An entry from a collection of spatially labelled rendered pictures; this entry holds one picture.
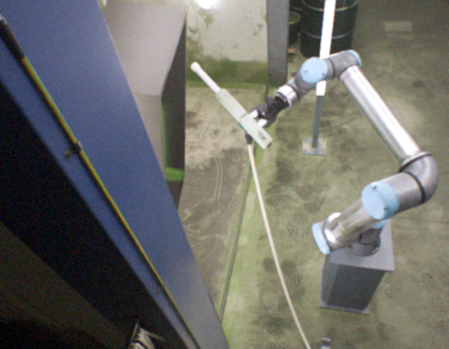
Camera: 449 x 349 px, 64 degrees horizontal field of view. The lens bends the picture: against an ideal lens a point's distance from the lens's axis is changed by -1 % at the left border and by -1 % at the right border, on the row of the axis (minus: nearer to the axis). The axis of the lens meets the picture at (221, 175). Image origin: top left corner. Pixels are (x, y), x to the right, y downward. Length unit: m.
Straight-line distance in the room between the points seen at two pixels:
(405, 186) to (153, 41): 1.06
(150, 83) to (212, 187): 1.77
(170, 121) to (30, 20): 1.85
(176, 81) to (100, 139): 1.55
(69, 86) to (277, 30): 3.20
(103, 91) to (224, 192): 2.52
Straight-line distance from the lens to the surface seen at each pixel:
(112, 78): 0.50
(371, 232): 1.84
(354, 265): 1.98
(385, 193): 1.21
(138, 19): 1.70
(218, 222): 2.80
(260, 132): 1.42
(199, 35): 3.73
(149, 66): 1.42
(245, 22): 3.56
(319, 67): 1.48
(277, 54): 3.68
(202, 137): 3.41
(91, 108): 0.46
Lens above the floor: 2.39
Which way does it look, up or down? 50 degrees down
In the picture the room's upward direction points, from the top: 10 degrees counter-clockwise
